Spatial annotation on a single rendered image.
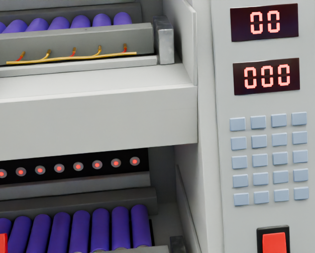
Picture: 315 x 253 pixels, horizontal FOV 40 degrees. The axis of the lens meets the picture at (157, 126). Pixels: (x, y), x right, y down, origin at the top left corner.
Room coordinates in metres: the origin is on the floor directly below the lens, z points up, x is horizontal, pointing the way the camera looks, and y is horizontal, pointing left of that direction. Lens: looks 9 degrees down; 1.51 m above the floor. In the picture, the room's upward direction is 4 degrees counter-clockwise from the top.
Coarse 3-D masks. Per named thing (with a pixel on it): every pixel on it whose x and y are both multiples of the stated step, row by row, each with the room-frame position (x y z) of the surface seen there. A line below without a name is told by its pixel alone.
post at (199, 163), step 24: (192, 0) 0.30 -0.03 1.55; (216, 120) 0.30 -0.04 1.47; (192, 144) 0.34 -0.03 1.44; (216, 144) 0.30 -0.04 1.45; (192, 168) 0.35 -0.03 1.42; (216, 168) 0.30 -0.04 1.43; (192, 192) 0.36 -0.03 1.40; (216, 192) 0.30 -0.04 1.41; (192, 216) 0.37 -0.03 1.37; (216, 216) 0.30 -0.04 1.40; (216, 240) 0.30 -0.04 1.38
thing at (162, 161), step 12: (144, 0) 0.50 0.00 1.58; (156, 0) 0.50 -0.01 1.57; (144, 12) 0.50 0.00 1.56; (156, 12) 0.50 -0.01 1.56; (156, 156) 0.50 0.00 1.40; (168, 156) 0.50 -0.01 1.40; (156, 168) 0.50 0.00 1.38; (168, 168) 0.50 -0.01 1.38; (156, 180) 0.50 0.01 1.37; (168, 180) 0.50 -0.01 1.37; (84, 192) 0.49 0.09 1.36; (156, 192) 0.50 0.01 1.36; (168, 192) 0.50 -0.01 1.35
